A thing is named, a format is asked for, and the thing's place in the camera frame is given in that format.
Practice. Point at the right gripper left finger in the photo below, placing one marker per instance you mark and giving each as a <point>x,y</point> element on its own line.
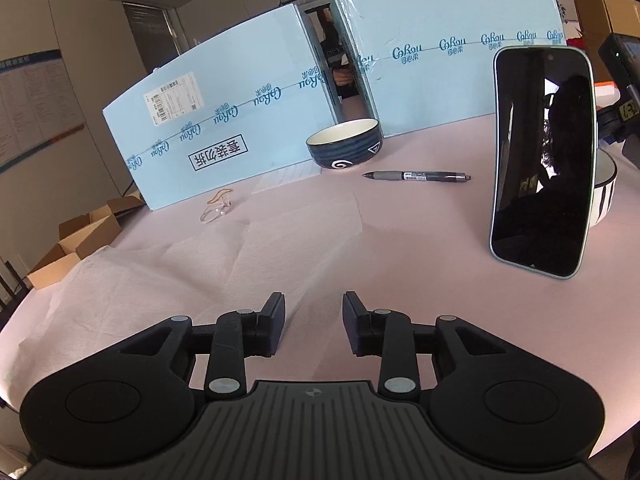
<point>235,336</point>

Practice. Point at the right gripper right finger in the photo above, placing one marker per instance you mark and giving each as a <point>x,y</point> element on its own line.
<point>393,337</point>

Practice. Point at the tan rubber band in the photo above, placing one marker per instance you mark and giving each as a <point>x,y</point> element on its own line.
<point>220,196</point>

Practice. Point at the grey black pen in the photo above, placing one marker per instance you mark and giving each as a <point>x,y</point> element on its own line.
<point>418,176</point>

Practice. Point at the open brown cardboard box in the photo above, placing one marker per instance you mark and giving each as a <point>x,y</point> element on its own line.
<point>82,236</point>

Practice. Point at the dark blue ceramic bowl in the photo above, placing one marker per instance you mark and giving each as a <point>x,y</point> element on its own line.
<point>346,145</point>

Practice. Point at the smartphone with light case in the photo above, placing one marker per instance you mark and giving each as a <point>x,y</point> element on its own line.
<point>546,140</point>

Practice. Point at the large light blue carton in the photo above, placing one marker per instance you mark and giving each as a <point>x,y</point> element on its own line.
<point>240,104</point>

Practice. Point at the white black striped bowl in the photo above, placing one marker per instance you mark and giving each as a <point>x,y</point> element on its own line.
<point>604,187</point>

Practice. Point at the large brown cardboard carton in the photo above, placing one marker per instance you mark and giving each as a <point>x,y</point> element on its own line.
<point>598,19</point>

